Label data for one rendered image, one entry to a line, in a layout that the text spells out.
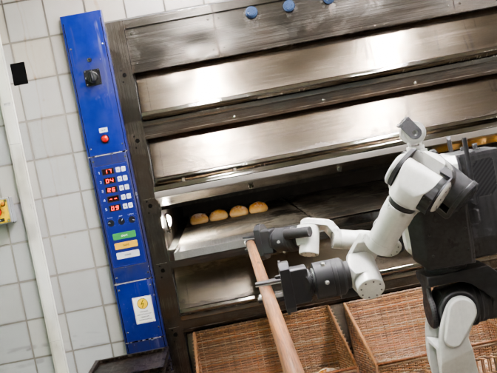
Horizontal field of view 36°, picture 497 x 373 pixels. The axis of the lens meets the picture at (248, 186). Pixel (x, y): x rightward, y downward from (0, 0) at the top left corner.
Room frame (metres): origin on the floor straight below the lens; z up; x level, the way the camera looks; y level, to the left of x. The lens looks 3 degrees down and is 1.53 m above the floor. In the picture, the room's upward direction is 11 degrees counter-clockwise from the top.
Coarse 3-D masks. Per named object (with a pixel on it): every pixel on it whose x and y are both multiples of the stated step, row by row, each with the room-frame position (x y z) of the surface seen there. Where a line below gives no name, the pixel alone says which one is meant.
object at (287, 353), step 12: (252, 252) 2.35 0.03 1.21; (252, 264) 2.19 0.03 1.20; (264, 276) 1.92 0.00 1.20; (264, 288) 1.77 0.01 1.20; (264, 300) 1.66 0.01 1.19; (276, 300) 1.64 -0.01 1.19; (276, 312) 1.50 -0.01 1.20; (276, 324) 1.41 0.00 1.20; (276, 336) 1.34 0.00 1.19; (288, 336) 1.32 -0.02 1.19; (288, 348) 1.24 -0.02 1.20; (288, 360) 1.17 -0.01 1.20; (288, 372) 1.12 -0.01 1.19; (300, 372) 1.11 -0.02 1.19
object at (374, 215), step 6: (372, 210) 3.10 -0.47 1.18; (378, 210) 3.07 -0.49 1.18; (342, 216) 3.09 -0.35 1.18; (348, 216) 3.06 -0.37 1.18; (354, 216) 3.05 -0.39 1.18; (360, 216) 3.05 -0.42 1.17; (366, 216) 3.05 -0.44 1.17; (372, 216) 3.05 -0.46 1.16; (378, 216) 3.05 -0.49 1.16; (336, 222) 3.05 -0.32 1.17; (342, 222) 3.05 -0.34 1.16; (348, 222) 3.05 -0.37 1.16; (354, 222) 3.05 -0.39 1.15; (360, 222) 3.05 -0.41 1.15; (366, 222) 3.05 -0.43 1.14; (168, 252) 3.03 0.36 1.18; (174, 258) 3.03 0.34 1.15
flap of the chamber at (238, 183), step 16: (496, 128) 2.93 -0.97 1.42; (416, 144) 2.92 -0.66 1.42; (432, 144) 2.92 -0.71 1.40; (480, 144) 3.11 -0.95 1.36; (336, 160) 2.90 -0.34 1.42; (352, 160) 2.90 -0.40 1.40; (368, 160) 2.96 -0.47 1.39; (384, 160) 3.02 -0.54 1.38; (240, 176) 2.89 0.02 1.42; (256, 176) 2.89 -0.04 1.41; (272, 176) 2.90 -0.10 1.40; (288, 176) 2.97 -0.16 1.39; (304, 176) 3.03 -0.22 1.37; (160, 192) 2.88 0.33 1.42; (176, 192) 2.88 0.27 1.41; (192, 192) 2.91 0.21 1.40; (208, 192) 2.97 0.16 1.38; (224, 192) 3.05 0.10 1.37
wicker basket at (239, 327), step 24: (312, 312) 3.02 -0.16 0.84; (192, 336) 2.98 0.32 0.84; (216, 336) 2.99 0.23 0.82; (240, 336) 2.99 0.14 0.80; (264, 336) 2.99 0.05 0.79; (312, 336) 2.99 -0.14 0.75; (336, 336) 2.90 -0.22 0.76; (216, 360) 2.96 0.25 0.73; (240, 360) 2.97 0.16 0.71; (264, 360) 2.96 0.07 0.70; (312, 360) 2.97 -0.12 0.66; (336, 360) 2.97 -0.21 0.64
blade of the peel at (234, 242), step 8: (296, 224) 3.08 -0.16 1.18; (216, 240) 3.07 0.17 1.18; (224, 240) 3.02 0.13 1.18; (232, 240) 2.98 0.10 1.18; (240, 240) 2.75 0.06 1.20; (184, 248) 3.01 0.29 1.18; (192, 248) 2.96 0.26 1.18; (200, 248) 2.74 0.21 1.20; (208, 248) 2.74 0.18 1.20; (216, 248) 2.74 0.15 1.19; (224, 248) 2.74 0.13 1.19; (232, 248) 2.74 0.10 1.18; (176, 256) 2.74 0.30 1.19; (184, 256) 2.74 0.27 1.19; (192, 256) 2.74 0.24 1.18
